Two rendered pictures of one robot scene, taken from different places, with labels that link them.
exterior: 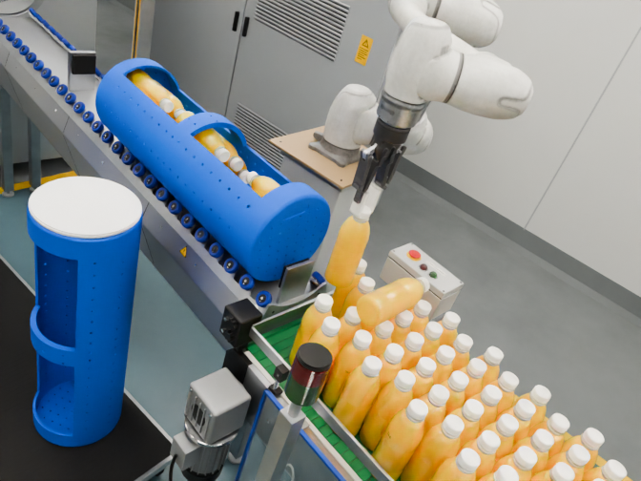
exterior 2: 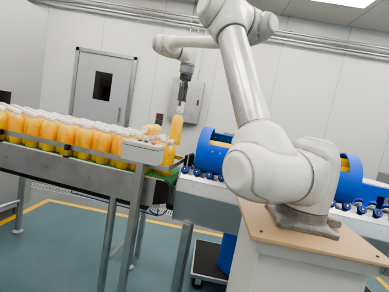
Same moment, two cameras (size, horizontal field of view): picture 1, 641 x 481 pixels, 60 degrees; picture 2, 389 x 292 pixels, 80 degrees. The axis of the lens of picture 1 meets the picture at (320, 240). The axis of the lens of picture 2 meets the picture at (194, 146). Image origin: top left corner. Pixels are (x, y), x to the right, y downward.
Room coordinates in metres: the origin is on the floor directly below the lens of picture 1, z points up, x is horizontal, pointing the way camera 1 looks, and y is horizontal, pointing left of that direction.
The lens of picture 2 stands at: (2.53, -0.62, 1.28)
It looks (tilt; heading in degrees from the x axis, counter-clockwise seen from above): 7 degrees down; 153
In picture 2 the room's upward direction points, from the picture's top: 10 degrees clockwise
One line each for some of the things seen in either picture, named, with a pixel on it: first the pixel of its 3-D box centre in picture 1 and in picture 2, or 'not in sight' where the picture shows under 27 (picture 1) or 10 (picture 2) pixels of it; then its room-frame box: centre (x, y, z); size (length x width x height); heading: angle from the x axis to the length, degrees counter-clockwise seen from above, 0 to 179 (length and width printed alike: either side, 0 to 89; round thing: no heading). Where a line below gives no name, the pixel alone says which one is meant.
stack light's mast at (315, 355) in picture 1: (303, 385); not in sight; (0.69, -0.05, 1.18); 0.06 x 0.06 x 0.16
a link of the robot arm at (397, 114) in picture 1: (399, 109); (186, 69); (1.15, -0.07, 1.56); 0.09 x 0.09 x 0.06
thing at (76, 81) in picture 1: (82, 72); not in sight; (2.02, 1.10, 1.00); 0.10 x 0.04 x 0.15; 143
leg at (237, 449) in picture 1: (251, 407); (179, 267); (1.31, 0.05, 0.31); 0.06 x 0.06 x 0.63; 53
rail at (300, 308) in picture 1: (310, 304); (177, 163); (1.16, -0.03, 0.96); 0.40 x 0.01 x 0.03; 143
